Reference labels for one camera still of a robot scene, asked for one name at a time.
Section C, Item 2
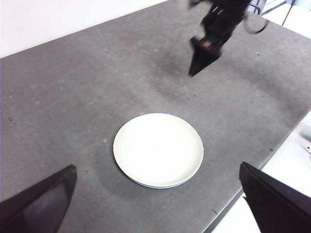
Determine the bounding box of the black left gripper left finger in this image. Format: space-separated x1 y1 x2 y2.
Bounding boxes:
0 164 78 233

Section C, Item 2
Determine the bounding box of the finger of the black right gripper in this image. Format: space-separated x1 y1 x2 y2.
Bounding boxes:
189 36 223 78

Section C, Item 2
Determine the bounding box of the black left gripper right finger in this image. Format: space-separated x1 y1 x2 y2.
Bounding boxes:
239 162 311 233

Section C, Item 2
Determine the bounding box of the white round plate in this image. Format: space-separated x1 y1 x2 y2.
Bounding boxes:
113 113 204 188

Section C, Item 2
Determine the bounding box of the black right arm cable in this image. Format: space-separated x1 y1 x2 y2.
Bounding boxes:
242 13 269 34

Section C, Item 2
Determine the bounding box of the black metal frame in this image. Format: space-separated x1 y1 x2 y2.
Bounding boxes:
249 0 296 26

